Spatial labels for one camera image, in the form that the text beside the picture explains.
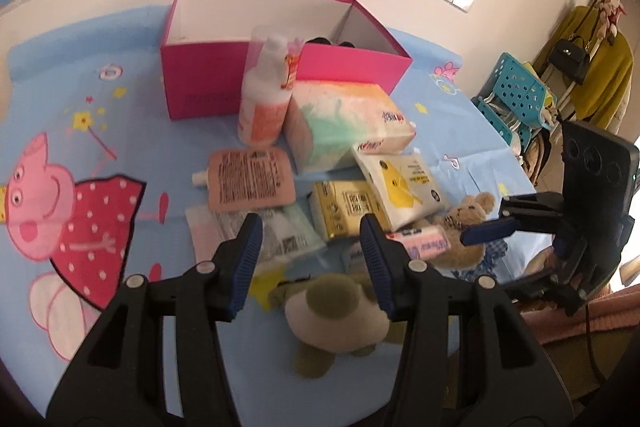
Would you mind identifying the white and yellow wipes packet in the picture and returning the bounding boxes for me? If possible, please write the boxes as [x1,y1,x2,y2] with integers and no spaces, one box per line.
[352,142,448,232]

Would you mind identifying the yellow tissue packet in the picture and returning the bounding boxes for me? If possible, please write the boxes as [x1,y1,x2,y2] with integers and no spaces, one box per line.
[311,179,393,243]

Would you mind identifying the black cable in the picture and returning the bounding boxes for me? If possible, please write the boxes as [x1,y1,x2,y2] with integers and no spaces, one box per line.
[585,302,608,383]

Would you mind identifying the clear plastic sachet pack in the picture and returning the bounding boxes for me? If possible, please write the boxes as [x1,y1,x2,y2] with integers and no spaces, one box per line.
[185,204,328,265]

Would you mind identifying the yellow garment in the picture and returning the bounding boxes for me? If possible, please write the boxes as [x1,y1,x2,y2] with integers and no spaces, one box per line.
[532,6,635,132]

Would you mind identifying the green and cream plush toy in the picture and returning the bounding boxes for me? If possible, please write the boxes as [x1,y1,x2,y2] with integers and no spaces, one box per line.
[267,272,408,380]

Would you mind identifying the pink knitted blanket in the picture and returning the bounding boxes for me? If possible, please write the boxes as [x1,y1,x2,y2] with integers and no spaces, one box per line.
[520,284,640,349]

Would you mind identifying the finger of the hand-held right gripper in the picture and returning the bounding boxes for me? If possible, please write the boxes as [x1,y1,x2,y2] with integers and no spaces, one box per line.
[504,267,564,306]
[459,191,567,248]

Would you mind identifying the black object in box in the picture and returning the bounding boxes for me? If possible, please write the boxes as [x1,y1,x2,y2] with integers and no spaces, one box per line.
[305,36,354,49]

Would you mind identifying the white pump bottle orange label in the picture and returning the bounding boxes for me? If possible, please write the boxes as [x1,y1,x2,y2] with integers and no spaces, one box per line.
[237,26,307,146]

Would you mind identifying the hanging plush toy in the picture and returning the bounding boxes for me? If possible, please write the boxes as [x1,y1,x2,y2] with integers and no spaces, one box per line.
[597,0,628,40]

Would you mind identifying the pink cardboard box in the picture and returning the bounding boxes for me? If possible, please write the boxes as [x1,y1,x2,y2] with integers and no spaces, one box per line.
[160,0,415,122]

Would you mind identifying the cartoon pig printed bed sheet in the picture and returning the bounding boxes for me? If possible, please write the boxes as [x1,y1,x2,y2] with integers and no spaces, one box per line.
[0,0,538,413]

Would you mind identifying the pastel tissue pack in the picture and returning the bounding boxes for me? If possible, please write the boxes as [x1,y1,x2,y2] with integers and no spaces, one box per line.
[282,79,417,175]

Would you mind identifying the small pink packet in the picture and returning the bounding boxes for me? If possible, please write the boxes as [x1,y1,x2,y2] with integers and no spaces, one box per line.
[385,227,453,260]

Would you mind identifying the blue plastic basket shelf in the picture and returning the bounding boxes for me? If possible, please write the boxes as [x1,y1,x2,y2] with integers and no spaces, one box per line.
[472,52,552,154]

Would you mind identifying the small brown teddy bear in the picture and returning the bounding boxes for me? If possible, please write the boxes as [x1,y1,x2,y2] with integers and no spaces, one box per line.
[430,192,511,282]

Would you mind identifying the black handbag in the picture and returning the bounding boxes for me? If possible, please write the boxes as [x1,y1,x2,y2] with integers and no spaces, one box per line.
[549,36,591,84]

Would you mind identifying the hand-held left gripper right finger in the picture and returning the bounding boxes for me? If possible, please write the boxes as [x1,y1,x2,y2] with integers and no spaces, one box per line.
[360,214,577,427]

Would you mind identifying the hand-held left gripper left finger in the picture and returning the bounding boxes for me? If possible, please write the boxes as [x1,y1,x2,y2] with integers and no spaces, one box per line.
[45,213,264,427]

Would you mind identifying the pink spout pouch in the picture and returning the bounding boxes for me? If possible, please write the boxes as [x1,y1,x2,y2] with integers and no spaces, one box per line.
[192,147,297,212]

